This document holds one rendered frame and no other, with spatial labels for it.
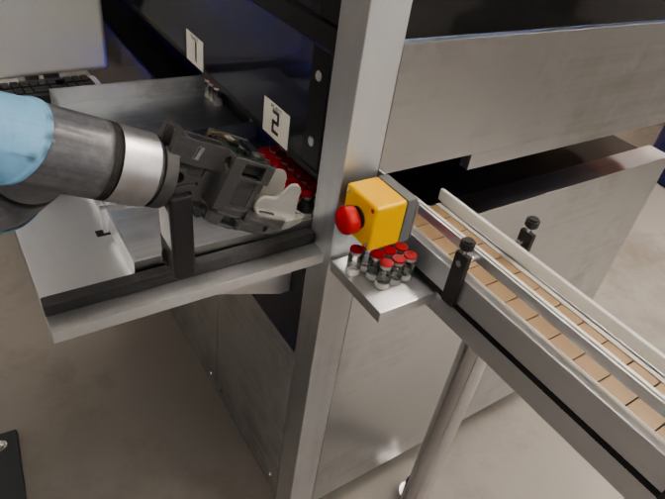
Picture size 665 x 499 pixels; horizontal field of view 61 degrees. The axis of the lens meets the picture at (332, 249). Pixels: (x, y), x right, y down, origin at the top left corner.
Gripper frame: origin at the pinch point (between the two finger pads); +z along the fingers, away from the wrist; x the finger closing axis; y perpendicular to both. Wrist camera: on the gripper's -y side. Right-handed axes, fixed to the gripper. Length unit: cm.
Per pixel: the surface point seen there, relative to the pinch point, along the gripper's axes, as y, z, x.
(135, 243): -18.6, -6.7, 20.5
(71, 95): -16, -4, 72
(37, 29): -14, -4, 108
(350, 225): 1.7, 8.6, -1.6
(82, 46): -14, 7, 108
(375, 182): 7.1, 12.9, 2.2
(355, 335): -23.3, 33.8, 5.6
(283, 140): 3.2, 11.1, 22.2
